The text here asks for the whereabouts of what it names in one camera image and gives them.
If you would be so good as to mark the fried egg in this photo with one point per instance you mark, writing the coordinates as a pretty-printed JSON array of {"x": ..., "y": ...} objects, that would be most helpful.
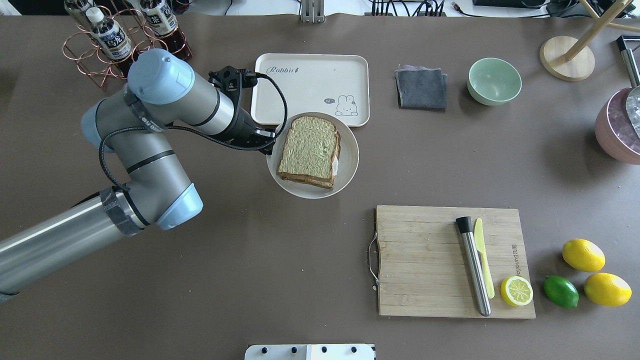
[{"x": 334, "y": 167}]

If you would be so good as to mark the wooden cutting board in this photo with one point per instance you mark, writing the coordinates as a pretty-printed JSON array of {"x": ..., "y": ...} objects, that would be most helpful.
[{"x": 423, "y": 269}]

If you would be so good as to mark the yellow lemon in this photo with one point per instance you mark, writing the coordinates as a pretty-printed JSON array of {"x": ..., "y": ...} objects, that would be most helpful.
[
  {"x": 607, "y": 289},
  {"x": 583, "y": 255}
]

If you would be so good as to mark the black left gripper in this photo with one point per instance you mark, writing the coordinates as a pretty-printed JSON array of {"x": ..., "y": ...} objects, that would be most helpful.
[{"x": 243, "y": 128}]

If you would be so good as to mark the metal muddler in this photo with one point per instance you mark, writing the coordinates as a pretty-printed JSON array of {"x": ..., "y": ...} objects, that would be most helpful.
[{"x": 465, "y": 228}]

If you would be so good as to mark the tea bottle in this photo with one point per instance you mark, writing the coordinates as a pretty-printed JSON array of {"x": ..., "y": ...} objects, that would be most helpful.
[
  {"x": 108, "y": 33},
  {"x": 161, "y": 19},
  {"x": 77, "y": 9}
]

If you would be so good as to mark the white plate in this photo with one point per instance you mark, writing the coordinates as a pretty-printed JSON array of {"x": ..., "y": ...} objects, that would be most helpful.
[{"x": 346, "y": 167}]

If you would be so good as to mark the clear plastic ice cubes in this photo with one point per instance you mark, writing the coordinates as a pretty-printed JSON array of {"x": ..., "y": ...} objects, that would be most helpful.
[{"x": 632, "y": 105}]

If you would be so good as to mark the green lime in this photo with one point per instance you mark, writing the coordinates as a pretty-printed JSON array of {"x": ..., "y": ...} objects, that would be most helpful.
[{"x": 561, "y": 292}]

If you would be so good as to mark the bread slice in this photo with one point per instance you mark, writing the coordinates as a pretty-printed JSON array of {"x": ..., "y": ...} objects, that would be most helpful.
[
  {"x": 308, "y": 180},
  {"x": 310, "y": 145}
]

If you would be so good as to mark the copper wire bottle rack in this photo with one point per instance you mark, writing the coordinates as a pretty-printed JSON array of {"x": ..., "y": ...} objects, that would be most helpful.
[{"x": 88, "y": 55}]

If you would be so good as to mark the metal ice scoop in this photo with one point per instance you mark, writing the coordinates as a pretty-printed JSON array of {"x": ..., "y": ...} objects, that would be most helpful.
[{"x": 628, "y": 59}]

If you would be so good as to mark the mint green bowl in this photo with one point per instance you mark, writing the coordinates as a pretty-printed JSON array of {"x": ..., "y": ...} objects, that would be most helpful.
[{"x": 493, "y": 81}]

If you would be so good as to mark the half lemon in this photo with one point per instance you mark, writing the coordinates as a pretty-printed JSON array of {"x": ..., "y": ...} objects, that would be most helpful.
[{"x": 516, "y": 291}]

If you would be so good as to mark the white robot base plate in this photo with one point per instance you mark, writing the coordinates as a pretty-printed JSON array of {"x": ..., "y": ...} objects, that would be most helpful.
[{"x": 326, "y": 351}]

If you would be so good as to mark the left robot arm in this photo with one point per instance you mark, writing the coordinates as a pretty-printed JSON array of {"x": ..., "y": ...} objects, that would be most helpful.
[{"x": 148, "y": 183}]

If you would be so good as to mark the dark grey folded cloth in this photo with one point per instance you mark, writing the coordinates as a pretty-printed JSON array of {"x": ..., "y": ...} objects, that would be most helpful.
[{"x": 420, "y": 87}]

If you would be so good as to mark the yellow plastic knife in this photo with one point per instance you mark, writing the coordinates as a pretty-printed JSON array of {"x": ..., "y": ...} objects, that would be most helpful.
[{"x": 484, "y": 260}]

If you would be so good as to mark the cream rabbit tray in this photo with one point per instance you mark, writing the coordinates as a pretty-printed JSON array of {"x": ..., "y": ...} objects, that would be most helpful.
[{"x": 334, "y": 84}]

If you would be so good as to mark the wooden mug tree stand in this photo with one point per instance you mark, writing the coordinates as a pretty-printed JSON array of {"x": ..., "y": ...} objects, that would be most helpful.
[{"x": 571, "y": 59}]

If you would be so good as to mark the pink bowl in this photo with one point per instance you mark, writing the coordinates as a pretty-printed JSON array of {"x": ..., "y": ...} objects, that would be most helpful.
[{"x": 614, "y": 131}]

